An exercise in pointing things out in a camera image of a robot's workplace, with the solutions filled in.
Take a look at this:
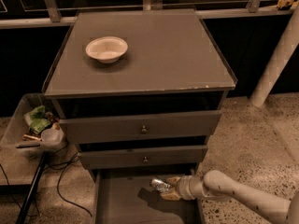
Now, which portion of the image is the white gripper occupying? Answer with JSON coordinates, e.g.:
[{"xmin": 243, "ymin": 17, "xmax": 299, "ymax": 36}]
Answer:
[{"xmin": 161, "ymin": 175, "xmax": 194, "ymax": 202}]

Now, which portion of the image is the silver redbull can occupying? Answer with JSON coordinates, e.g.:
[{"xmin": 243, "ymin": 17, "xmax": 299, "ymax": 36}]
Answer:
[{"xmin": 149, "ymin": 177, "xmax": 172, "ymax": 192}]

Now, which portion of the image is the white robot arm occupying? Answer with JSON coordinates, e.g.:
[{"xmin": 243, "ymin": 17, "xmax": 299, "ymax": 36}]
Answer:
[{"xmin": 158, "ymin": 170, "xmax": 299, "ymax": 224}]

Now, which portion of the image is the grey middle drawer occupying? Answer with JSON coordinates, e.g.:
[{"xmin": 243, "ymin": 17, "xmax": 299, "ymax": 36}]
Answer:
[{"xmin": 78, "ymin": 146, "xmax": 208, "ymax": 170}]

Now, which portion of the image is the grey open bottom drawer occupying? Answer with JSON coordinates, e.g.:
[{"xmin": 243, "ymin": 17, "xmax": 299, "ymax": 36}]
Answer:
[{"xmin": 93, "ymin": 165, "xmax": 204, "ymax": 224}]

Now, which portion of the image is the brass top drawer knob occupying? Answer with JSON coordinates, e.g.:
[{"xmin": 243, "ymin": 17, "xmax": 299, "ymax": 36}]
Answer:
[{"xmin": 140, "ymin": 125, "xmax": 148, "ymax": 134}]

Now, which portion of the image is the grey top drawer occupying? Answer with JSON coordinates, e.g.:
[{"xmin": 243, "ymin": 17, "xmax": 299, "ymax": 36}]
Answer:
[{"xmin": 60, "ymin": 110, "xmax": 221, "ymax": 144}]

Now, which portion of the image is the grey drawer cabinet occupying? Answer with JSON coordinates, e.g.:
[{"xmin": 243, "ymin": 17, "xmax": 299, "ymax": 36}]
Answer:
[{"xmin": 42, "ymin": 8, "xmax": 238, "ymax": 224}]

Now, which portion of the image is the clear plastic cup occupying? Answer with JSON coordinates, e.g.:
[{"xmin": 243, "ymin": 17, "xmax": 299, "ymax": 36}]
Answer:
[{"xmin": 41, "ymin": 129, "xmax": 60, "ymax": 142}]

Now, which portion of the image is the black metal bar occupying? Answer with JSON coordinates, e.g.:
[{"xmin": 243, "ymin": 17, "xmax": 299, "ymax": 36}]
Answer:
[{"xmin": 15, "ymin": 152, "xmax": 49, "ymax": 224}]

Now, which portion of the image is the green snack bag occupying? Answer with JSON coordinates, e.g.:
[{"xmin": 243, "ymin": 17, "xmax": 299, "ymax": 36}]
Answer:
[{"xmin": 23, "ymin": 105, "xmax": 51, "ymax": 134}]

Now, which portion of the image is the white paper bowl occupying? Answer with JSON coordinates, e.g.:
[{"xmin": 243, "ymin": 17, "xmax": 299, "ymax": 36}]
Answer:
[{"xmin": 85, "ymin": 36, "xmax": 128, "ymax": 63}]

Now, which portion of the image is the clear plastic bin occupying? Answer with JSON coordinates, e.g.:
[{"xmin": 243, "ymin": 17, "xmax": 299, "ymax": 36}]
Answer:
[{"xmin": 1, "ymin": 93, "xmax": 66, "ymax": 157}]

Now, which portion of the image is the white slanted pole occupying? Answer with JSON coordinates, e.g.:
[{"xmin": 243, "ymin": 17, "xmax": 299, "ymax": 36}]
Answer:
[{"xmin": 249, "ymin": 7, "xmax": 299, "ymax": 107}]

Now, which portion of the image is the yellow object on ledge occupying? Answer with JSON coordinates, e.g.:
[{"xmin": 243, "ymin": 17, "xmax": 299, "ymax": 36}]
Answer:
[{"xmin": 277, "ymin": 0, "xmax": 298, "ymax": 10}]

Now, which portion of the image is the metal window railing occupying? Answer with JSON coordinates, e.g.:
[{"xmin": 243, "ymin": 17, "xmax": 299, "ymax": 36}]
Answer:
[{"xmin": 0, "ymin": 0, "xmax": 298, "ymax": 27}]

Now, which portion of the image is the black cable on floor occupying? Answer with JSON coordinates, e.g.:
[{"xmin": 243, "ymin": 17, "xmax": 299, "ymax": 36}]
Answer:
[{"xmin": 43, "ymin": 142, "xmax": 93, "ymax": 217}]

